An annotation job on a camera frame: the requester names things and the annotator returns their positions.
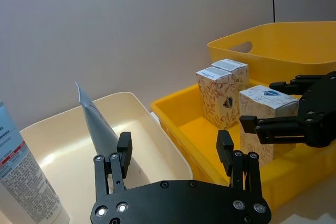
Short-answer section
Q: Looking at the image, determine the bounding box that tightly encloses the brown floral carton box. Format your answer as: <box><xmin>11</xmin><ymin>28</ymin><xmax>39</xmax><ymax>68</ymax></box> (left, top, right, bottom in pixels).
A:
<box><xmin>196</xmin><ymin>66</ymin><xmax>241</xmax><ymax>130</ymax></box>
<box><xmin>211</xmin><ymin>58</ymin><xmax>249</xmax><ymax>91</ymax></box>

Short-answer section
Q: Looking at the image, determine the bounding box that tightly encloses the cream plastic tray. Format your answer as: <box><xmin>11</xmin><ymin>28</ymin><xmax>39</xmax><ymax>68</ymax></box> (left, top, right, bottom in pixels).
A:
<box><xmin>19</xmin><ymin>92</ymin><xmax>194</xmax><ymax>224</ymax></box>

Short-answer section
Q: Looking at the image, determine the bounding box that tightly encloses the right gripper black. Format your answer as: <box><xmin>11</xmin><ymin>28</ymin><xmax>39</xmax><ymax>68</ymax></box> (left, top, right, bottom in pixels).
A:
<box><xmin>239</xmin><ymin>71</ymin><xmax>336</xmax><ymax>148</ymax></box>

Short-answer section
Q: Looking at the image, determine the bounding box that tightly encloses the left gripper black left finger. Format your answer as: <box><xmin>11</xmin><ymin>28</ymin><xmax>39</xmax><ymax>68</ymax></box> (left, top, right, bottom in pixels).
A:
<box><xmin>93</xmin><ymin>131</ymin><xmax>133</xmax><ymax>201</ymax></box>

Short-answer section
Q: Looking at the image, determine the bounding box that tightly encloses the floral carton with blue emblem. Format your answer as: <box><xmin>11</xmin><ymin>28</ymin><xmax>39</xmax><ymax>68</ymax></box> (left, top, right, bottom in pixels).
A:
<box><xmin>238</xmin><ymin>84</ymin><xmax>301</xmax><ymax>168</ymax></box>

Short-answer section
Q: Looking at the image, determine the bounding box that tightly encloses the grey squeeze tube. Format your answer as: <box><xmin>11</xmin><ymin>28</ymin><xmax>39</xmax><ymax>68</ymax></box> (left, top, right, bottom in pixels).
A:
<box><xmin>75</xmin><ymin>81</ymin><xmax>152</xmax><ymax>190</ymax></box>

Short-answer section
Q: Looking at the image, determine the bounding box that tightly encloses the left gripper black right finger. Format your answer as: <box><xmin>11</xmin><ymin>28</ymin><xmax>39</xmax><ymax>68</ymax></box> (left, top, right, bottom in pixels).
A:
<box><xmin>216</xmin><ymin>129</ymin><xmax>263</xmax><ymax>196</ymax></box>

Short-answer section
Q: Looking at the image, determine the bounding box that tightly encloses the white tube with blue label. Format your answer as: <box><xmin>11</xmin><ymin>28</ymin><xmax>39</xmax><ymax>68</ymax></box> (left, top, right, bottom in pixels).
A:
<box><xmin>0</xmin><ymin>100</ymin><xmax>70</xmax><ymax>224</ymax></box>

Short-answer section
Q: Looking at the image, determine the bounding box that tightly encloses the shallow yellow plastic bin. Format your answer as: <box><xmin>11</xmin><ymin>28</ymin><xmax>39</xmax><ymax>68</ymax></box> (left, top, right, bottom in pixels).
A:
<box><xmin>151</xmin><ymin>78</ymin><xmax>336</xmax><ymax>210</ymax></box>

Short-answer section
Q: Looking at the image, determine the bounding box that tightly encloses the tall yellow basket with handle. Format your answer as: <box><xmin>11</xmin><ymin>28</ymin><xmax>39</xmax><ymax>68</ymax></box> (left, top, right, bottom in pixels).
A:
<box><xmin>207</xmin><ymin>20</ymin><xmax>336</xmax><ymax>88</ymax></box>

